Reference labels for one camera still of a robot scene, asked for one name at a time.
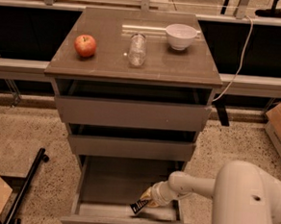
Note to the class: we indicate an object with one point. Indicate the grey bottom drawer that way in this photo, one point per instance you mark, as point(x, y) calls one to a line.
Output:
point(108, 186)

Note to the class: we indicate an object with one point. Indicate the clear plastic bottle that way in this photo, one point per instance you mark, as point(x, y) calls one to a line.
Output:
point(137, 51)

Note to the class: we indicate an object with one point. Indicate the grey drawer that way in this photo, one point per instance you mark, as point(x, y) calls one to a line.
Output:
point(108, 186)
point(132, 106)
point(109, 141)

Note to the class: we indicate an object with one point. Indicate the red apple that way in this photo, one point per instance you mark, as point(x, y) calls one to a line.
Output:
point(85, 45)

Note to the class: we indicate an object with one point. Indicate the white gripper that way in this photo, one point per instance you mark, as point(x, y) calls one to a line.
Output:
point(157, 191)

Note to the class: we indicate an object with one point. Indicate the black metal pole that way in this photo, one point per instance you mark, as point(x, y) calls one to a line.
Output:
point(10, 217)

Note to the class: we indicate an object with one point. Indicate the grey drawer cabinet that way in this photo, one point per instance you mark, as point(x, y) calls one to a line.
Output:
point(163, 65)

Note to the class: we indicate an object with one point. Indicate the grey top drawer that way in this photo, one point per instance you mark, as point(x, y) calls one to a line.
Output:
point(132, 106)

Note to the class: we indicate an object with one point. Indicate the grey middle drawer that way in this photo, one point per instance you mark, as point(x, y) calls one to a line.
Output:
point(109, 141)

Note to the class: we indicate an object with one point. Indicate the white bowl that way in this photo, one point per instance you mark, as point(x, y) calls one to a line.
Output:
point(180, 36)

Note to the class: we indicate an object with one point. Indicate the black bracket under rail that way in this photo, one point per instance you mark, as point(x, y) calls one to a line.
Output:
point(221, 111)

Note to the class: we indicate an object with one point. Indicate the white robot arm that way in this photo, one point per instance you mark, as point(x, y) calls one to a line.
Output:
point(242, 193)

